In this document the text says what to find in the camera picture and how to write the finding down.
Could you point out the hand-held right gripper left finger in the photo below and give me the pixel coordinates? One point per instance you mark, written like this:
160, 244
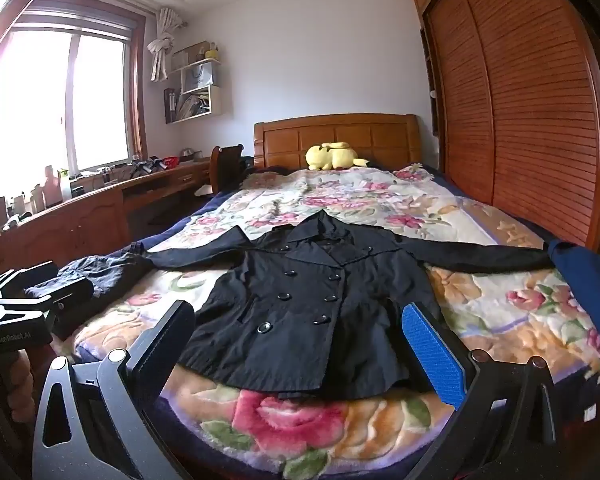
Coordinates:
165, 345

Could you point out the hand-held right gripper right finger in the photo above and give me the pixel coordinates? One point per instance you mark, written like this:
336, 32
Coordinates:
435, 355

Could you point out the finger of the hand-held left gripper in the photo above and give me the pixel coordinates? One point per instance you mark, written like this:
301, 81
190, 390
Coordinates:
15, 280
70, 305

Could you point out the black double-breasted coat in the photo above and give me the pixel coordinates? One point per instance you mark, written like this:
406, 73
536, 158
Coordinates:
300, 320

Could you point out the person's left hand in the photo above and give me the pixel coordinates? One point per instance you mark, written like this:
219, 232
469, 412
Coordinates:
20, 380

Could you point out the dark grey garment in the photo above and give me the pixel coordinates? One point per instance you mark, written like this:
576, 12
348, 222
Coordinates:
100, 270

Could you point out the wooden desk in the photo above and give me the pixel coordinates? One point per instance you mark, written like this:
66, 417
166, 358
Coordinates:
80, 215

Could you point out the cluster of white bottles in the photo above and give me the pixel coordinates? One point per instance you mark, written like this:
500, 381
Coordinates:
50, 187

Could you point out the floral plush blanket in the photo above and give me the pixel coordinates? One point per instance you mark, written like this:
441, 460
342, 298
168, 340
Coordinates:
290, 420

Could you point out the blue cloth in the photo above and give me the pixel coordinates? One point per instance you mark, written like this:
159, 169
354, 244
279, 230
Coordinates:
590, 300

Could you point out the red basket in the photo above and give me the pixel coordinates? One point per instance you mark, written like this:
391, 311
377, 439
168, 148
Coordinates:
170, 162

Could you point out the window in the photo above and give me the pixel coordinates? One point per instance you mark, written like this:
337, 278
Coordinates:
65, 100

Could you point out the wooden chair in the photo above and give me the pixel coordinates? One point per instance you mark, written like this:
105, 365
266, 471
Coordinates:
226, 167

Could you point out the metal pot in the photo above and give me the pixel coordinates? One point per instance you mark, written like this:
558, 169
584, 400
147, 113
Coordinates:
187, 154

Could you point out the yellow plush toy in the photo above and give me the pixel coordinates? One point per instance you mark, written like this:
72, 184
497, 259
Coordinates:
332, 157

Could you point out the black binders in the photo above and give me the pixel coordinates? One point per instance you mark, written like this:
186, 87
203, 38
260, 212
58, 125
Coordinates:
170, 105

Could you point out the wooden bed headboard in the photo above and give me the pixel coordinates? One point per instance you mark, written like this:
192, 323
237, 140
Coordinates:
340, 135

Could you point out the white shopping bag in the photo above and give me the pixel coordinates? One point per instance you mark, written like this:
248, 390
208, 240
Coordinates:
197, 76

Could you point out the tied white curtain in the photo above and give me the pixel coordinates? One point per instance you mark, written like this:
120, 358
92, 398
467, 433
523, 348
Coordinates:
162, 45

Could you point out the wooden slatted wardrobe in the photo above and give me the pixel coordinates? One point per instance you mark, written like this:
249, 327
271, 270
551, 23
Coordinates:
520, 90

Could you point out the small yellow shelf toy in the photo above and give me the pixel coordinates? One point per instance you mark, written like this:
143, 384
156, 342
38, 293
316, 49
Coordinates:
211, 51

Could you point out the white wall shelf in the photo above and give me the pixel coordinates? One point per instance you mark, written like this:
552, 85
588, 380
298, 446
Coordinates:
215, 100

